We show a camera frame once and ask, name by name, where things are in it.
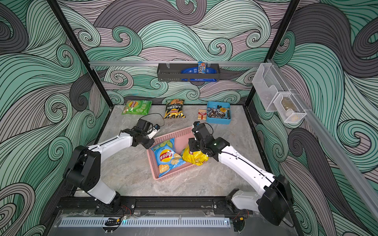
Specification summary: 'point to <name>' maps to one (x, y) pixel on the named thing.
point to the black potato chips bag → (174, 109)
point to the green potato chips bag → (137, 107)
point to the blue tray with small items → (218, 112)
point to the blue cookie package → (195, 70)
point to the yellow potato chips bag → (197, 158)
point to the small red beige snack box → (202, 114)
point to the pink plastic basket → (182, 137)
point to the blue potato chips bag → (167, 158)
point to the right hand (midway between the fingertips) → (194, 141)
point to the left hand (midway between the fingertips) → (149, 137)
